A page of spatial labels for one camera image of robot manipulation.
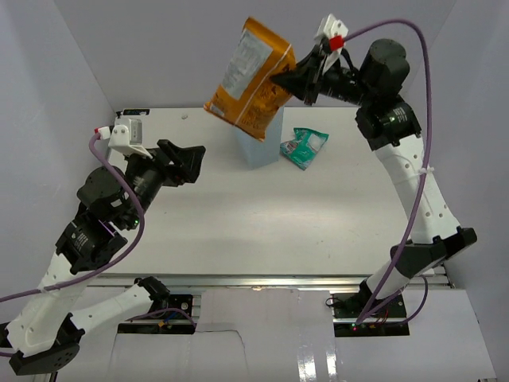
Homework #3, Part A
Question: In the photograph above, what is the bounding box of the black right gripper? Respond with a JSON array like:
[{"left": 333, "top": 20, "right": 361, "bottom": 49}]
[{"left": 272, "top": 44, "right": 376, "bottom": 107}]

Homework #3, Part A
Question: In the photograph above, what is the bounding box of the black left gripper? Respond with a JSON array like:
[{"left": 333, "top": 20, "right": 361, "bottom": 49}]
[{"left": 124, "top": 138, "right": 208, "bottom": 228}]

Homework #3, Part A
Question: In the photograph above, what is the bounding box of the orange Kettle chips bag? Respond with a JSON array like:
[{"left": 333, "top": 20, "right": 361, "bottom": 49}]
[{"left": 204, "top": 17, "right": 296, "bottom": 142}]

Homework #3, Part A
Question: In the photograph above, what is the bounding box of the teal snack packet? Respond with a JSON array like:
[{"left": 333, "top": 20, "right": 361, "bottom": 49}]
[{"left": 280, "top": 127, "right": 329, "bottom": 170}]

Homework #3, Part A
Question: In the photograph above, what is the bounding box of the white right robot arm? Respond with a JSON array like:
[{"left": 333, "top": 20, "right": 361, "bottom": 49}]
[{"left": 271, "top": 39, "right": 477, "bottom": 318}]

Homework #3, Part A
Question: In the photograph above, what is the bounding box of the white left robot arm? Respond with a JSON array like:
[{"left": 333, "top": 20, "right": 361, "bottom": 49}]
[{"left": 1, "top": 139, "right": 206, "bottom": 376}]

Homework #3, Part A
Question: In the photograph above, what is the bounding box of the light blue paper bag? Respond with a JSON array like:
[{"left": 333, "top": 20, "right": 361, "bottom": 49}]
[{"left": 235, "top": 107, "right": 284, "bottom": 170}]

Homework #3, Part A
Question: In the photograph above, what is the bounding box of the white front cover paper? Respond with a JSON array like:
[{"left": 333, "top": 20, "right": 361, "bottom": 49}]
[{"left": 58, "top": 289, "right": 495, "bottom": 381}]

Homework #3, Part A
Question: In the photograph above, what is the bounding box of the blue label sticker left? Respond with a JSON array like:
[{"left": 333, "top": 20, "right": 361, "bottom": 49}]
[{"left": 122, "top": 108, "right": 150, "bottom": 116}]

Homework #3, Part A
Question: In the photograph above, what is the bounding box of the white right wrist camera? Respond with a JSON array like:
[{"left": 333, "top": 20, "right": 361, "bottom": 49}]
[{"left": 313, "top": 14, "right": 349, "bottom": 53}]

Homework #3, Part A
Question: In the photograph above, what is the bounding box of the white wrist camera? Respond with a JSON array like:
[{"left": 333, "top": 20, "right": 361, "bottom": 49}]
[
  {"left": 95, "top": 116, "right": 152, "bottom": 159},
  {"left": 313, "top": 14, "right": 349, "bottom": 53}
]

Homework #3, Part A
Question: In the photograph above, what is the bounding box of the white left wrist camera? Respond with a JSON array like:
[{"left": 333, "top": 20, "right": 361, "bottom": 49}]
[{"left": 95, "top": 116, "right": 152, "bottom": 159}]

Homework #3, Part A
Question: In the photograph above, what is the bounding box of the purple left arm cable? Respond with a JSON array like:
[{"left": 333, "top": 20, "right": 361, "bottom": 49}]
[{"left": 0, "top": 133, "right": 198, "bottom": 357}]

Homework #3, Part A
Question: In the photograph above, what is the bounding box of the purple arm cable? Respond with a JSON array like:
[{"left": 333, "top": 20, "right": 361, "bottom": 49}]
[
  {"left": 0, "top": 133, "right": 198, "bottom": 357},
  {"left": 344, "top": 18, "right": 433, "bottom": 329}
]

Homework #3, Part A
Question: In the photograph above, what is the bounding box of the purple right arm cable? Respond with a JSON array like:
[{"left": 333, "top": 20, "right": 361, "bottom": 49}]
[{"left": 344, "top": 18, "right": 433, "bottom": 329}]

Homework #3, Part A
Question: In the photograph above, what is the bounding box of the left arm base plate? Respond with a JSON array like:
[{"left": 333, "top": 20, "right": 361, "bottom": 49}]
[{"left": 117, "top": 294, "right": 201, "bottom": 335}]

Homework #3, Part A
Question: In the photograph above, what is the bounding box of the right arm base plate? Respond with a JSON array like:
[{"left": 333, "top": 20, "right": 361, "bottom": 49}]
[{"left": 324, "top": 292, "right": 410, "bottom": 338}]

